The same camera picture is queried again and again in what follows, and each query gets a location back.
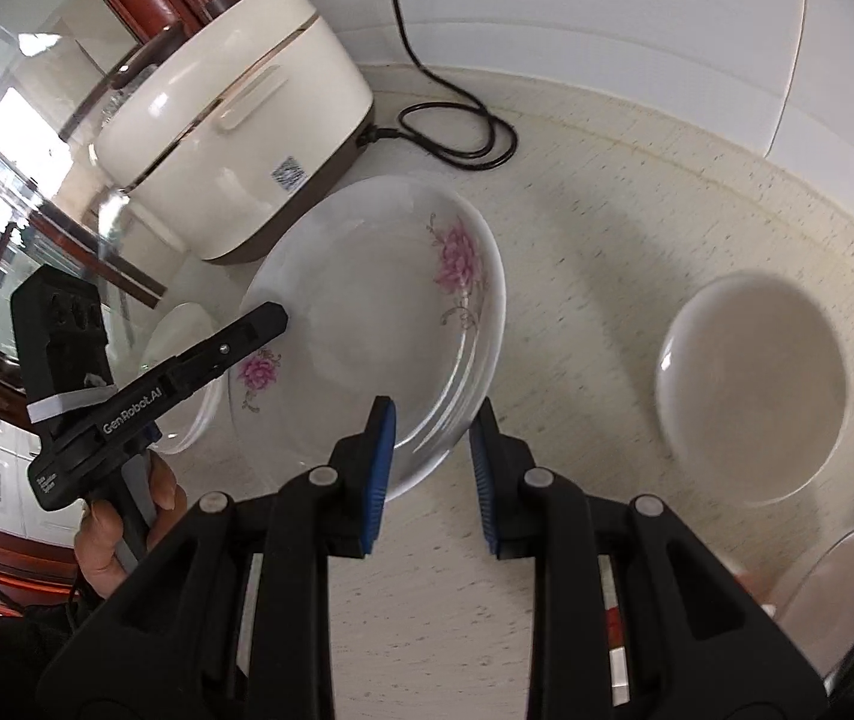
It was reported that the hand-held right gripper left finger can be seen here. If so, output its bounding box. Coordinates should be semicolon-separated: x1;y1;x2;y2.
37;395;398;720

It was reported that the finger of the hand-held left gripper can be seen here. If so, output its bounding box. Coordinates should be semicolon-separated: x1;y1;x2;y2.
143;302;290;400

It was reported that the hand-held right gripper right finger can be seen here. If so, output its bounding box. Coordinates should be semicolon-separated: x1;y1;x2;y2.
468;397;829;720

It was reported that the white floral plate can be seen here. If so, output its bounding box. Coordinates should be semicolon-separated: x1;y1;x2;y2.
386;330;507;503
386;315;504;479
229;175;507;466

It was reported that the white bowl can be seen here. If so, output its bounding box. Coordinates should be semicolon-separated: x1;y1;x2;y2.
764;525;854;680
655;270;848;507

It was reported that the person's left forearm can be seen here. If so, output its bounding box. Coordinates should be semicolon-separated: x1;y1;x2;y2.
0;592;98;720

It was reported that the person's left hand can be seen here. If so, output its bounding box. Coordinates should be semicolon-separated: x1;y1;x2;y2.
73;454;188;605

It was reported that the white rice cooker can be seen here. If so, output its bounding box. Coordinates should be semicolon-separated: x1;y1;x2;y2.
93;0;377;265

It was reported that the glass sliding door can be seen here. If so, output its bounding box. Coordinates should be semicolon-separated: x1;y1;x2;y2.
0;0;196;541

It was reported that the black power cable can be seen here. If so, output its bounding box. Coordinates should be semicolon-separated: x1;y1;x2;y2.
359;0;518;170

